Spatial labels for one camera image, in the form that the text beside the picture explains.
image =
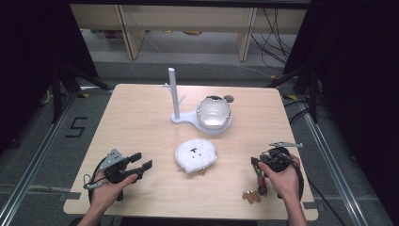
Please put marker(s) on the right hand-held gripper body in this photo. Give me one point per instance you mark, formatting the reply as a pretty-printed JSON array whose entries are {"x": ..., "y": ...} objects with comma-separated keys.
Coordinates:
[{"x": 277, "y": 158}]

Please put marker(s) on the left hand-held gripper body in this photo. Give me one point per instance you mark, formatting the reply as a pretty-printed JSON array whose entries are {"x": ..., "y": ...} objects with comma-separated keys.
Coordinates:
[{"x": 114, "y": 163}]

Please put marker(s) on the white fluffy pouch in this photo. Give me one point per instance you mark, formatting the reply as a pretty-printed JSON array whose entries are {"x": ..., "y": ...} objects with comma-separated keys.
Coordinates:
[{"x": 196, "y": 155}]

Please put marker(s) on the person's right hand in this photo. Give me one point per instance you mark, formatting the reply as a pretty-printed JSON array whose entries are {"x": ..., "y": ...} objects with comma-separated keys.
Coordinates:
[{"x": 284, "y": 183}]

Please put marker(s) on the person's left hand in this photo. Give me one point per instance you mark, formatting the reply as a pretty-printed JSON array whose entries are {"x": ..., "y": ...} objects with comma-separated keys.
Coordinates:
[{"x": 105, "y": 191}]

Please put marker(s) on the small brown round disc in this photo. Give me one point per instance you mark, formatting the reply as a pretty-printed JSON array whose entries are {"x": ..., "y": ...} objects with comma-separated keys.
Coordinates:
[{"x": 229, "y": 98}]

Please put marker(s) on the black metal stand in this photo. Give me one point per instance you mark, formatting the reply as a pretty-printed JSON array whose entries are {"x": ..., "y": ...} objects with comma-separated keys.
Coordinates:
[
  {"x": 313, "y": 94},
  {"x": 57, "y": 94}
]

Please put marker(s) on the dark curtain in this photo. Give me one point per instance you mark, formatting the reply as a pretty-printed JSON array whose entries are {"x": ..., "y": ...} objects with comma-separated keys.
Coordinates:
[
  {"x": 31, "y": 47},
  {"x": 360, "y": 78}
]

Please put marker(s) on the light wooden shelf unit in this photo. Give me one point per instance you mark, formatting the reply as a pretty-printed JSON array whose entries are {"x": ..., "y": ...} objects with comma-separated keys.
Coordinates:
[{"x": 188, "y": 17}]

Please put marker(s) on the aluminium floor rail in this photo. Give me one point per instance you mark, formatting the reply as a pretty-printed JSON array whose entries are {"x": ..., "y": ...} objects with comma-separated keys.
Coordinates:
[
  {"x": 34, "y": 157},
  {"x": 335, "y": 169}
]

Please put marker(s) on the white stand with post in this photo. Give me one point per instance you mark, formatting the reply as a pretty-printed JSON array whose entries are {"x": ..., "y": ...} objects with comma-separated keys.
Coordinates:
[{"x": 175, "y": 94}]

